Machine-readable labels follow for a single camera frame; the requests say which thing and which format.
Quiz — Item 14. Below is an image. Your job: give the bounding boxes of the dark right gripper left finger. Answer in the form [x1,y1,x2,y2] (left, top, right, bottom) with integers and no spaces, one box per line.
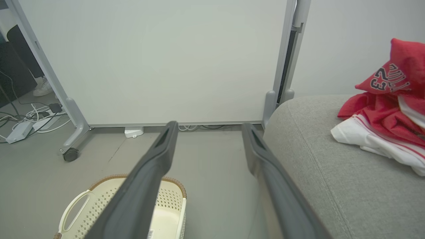
[85,120,180,239]

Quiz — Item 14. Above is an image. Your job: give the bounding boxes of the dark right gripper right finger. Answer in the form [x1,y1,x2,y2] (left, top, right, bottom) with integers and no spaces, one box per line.
[241,122,332,239]

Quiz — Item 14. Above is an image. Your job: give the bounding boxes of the white garment with red stripes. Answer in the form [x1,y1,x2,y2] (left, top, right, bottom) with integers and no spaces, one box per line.
[330,96,425,177]

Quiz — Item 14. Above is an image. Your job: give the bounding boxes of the red and white garment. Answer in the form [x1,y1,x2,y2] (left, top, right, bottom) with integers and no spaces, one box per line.
[338,92,425,148]

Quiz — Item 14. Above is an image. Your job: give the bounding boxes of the red jersey with number print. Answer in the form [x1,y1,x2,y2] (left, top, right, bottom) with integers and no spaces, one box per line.
[355,38,425,97]

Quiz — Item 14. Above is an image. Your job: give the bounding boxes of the cream perforated laundry basket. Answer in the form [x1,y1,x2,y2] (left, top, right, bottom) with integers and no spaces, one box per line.
[53,174,187,239]

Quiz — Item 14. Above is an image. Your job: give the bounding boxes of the small white power adapter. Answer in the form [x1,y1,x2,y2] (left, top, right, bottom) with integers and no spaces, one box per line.
[124,126,144,138]

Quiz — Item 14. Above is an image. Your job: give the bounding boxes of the grey fabric sofa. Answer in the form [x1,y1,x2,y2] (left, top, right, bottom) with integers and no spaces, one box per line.
[262,95,425,239]

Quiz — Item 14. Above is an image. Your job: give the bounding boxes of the black caster wheel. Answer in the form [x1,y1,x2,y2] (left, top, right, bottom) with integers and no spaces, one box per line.
[63,148,79,162]

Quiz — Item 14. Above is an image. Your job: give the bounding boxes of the white rectangular adapter box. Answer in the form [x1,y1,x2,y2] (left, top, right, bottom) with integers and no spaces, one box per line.
[6,121,34,144]

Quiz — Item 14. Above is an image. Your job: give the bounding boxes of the white sneaker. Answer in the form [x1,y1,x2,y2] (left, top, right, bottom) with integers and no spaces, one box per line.
[33,77,54,97]

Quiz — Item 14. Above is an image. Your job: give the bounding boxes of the black trouser leg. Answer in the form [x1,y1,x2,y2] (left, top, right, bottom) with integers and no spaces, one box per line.
[7,25,44,79]

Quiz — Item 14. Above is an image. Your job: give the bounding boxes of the white cables under partition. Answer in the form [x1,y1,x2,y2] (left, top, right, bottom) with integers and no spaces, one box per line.
[178,124,233,132]

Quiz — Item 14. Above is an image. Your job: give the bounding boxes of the white power strip with cables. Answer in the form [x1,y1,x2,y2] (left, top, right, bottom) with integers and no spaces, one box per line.
[0,103,72,134]

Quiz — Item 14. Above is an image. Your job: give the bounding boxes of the wide white partition, grey frame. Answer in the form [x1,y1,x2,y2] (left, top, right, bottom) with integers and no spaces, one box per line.
[5,0,298,156]

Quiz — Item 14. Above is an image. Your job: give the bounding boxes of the narrow white partition, grey frame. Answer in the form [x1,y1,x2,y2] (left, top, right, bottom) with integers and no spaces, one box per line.
[277,0,425,104]

